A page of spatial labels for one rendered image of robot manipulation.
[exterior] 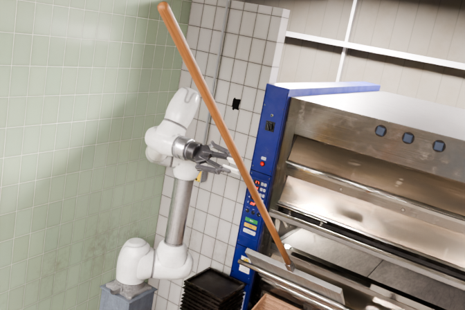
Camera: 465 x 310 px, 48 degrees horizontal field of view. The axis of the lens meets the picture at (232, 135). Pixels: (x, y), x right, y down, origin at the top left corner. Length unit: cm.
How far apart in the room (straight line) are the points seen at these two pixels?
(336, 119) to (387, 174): 41
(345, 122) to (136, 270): 140
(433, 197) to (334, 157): 58
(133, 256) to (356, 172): 130
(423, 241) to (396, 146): 52
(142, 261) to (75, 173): 65
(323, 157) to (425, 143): 58
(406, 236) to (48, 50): 210
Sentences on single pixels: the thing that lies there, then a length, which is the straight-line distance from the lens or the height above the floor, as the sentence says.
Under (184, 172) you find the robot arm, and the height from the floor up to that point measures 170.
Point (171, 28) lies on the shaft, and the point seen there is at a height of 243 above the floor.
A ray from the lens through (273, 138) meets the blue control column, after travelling 318.
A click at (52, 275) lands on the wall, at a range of 328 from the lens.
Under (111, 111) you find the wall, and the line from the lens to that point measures 314.
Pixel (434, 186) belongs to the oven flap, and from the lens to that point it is 296.
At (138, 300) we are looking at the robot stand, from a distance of 292.
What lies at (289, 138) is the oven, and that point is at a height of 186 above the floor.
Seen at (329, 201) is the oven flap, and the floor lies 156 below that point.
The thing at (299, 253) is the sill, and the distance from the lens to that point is 329.
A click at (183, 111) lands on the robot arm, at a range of 207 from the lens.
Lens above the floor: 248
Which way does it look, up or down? 12 degrees down
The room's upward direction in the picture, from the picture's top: 10 degrees clockwise
